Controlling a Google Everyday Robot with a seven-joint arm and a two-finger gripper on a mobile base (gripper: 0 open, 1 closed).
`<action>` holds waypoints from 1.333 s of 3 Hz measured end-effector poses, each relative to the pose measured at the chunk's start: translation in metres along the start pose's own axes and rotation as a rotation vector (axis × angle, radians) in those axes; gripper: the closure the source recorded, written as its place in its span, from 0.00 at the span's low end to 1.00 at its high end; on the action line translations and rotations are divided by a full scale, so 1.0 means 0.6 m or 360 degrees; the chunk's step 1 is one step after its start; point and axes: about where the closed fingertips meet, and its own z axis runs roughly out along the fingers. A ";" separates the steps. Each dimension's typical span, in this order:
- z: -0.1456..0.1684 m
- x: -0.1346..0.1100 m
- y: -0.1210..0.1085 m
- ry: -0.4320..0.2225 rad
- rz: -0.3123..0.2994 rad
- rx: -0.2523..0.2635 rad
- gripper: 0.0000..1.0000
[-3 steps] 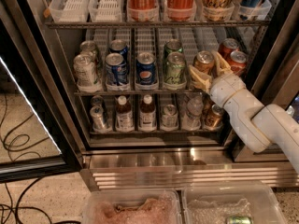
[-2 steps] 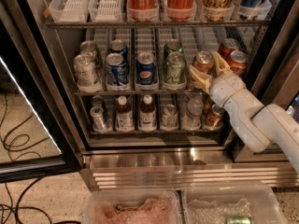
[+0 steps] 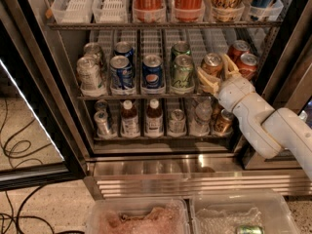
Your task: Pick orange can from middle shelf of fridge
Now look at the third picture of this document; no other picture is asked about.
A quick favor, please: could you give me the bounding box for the front slim silver can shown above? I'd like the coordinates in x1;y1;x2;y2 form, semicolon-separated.
94;110;113;136

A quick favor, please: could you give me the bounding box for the left clear plastic bin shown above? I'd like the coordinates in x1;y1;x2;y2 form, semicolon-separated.
86;197;190;234

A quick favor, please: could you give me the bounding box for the front blue striped Pepsi can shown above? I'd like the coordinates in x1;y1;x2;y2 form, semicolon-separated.
109;56;135;90

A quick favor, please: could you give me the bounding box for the brown tea bottle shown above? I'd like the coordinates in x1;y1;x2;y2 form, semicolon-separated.
121;99;139;136
145;98;163;137

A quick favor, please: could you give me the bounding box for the rear white silver can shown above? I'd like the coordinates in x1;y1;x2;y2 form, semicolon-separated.
83;42;104;65

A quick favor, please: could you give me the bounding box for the orange LaCroix can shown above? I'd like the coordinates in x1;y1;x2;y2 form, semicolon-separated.
201;53;223;78

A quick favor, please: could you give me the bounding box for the stainless steel fridge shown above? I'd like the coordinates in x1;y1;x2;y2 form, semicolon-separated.
26;0;312;198

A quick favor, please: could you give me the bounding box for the right clear plastic bin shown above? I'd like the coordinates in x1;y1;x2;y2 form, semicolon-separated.
189;190;300;234

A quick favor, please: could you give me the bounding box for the rear green soda can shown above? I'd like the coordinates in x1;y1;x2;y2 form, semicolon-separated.
171;41;191;62

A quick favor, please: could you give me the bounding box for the slim silver can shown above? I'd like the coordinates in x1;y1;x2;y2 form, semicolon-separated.
94;110;113;136
95;99;109;112

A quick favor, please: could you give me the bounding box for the clear bubble wrap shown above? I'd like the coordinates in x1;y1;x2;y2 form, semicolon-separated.
195;208;264;234

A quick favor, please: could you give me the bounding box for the front green soda can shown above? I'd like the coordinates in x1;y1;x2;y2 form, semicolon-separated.
171;54;194;89

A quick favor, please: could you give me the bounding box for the green can in bin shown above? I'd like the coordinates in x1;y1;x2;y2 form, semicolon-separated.
236;225;264;234

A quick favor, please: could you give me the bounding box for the front orange can bottom shelf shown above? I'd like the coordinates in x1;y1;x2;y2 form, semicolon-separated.
214;109;234;134

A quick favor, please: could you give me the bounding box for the silver can bottom shelf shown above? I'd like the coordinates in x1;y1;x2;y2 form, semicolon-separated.
169;109;185;134

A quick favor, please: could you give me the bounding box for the rear blue Pepsi can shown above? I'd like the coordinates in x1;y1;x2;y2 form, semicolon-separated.
114;41;135;61

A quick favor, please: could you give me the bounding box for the front white silver can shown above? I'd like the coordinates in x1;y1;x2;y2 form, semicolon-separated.
77;57;103;91

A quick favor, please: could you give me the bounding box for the front red Coca-Cola can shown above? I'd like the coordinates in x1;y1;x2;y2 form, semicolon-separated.
236;53;258;80

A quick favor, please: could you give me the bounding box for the open fridge glass door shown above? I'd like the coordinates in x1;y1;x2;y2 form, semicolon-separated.
0;0;86;191

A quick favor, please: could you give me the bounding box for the clear water bottle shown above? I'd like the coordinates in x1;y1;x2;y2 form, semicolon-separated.
190;99;213;137

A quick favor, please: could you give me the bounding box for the clear plastic bin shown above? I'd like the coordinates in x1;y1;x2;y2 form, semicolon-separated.
189;190;300;234
86;197;190;234

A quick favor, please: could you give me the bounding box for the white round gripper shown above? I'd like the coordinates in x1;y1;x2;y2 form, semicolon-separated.
196;54;255;112

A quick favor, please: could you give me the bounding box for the left brown tea bottle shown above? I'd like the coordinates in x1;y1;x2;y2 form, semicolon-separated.
121;99;139;136

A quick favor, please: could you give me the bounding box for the right brown tea bottle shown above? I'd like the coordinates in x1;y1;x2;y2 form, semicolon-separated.
145;98;163;137

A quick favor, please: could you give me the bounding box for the rear slim silver can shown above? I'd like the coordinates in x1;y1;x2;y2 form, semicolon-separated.
95;99;109;112

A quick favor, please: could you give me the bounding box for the rear red Coca-Cola can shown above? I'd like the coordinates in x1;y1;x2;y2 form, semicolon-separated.
227;40;251;61

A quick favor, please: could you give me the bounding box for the green soda can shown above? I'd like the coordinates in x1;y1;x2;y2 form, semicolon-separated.
171;54;194;89
171;41;191;62

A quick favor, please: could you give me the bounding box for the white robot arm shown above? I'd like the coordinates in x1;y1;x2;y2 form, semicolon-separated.
196;53;312;179

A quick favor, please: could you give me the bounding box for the pink bubble wrap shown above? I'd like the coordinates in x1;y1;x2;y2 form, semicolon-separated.
98;207;182;234

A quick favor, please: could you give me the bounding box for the white silver can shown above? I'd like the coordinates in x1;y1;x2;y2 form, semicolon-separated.
83;42;104;65
77;57;103;91

